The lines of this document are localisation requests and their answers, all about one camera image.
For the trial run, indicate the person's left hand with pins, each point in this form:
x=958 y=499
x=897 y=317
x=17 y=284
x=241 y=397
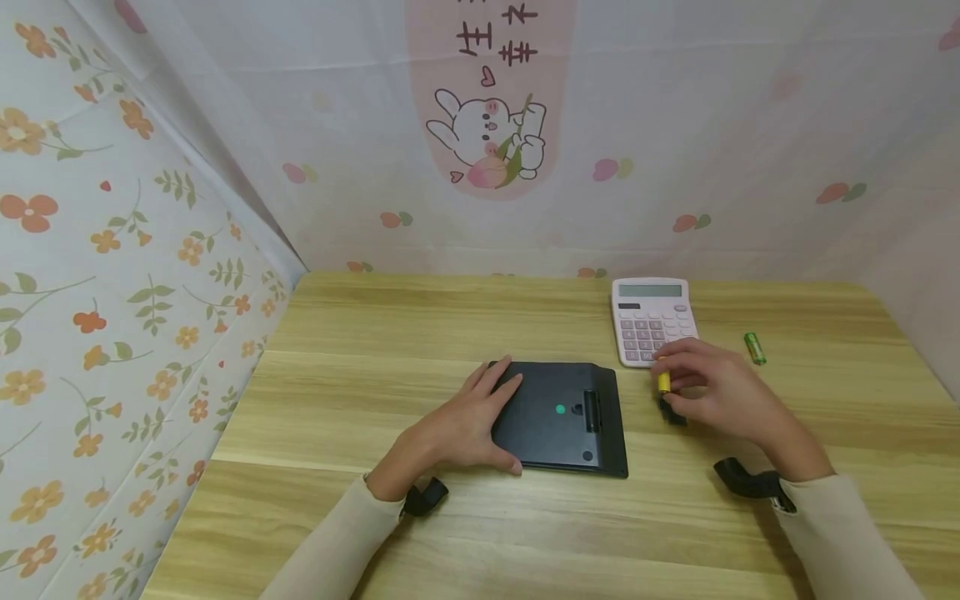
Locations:
x=459 y=427

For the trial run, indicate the person's right hand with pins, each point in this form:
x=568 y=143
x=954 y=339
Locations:
x=730 y=394

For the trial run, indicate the person's right thumb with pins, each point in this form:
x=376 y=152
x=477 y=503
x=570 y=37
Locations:
x=686 y=406

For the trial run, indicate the person's left thumb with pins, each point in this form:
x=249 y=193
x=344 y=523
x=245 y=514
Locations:
x=505 y=462

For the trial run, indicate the person's left index finger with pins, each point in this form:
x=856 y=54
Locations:
x=504 y=396

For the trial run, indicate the person's left ring finger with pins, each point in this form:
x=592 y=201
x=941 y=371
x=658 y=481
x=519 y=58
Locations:
x=474 y=379

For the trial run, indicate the person's right fingers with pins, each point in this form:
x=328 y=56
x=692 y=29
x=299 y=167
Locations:
x=684 y=353

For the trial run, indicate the person's left middle finger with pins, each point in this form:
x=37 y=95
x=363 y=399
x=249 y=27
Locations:
x=494 y=375

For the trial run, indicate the yellow battery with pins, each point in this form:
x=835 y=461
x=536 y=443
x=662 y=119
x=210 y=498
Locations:
x=664 y=383

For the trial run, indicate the black tablet-like calculator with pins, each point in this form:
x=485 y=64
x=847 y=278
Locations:
x=555 y=433

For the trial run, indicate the person's left forearm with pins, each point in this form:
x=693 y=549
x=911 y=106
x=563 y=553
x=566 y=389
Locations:
x=341 y=533

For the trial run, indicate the person's right forearm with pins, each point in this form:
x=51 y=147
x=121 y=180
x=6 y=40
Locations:
x=836 y=529

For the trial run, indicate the small black battery cover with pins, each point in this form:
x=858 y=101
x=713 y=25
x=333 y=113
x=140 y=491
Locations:
x=675 y=414

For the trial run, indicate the white calculator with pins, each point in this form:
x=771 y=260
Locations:
x=649 y=321

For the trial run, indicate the green battery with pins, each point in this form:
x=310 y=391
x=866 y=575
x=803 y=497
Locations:
x=755 y=348

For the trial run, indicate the black wrist band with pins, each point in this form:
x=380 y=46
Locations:
x=426 y=497
x=750 y=481

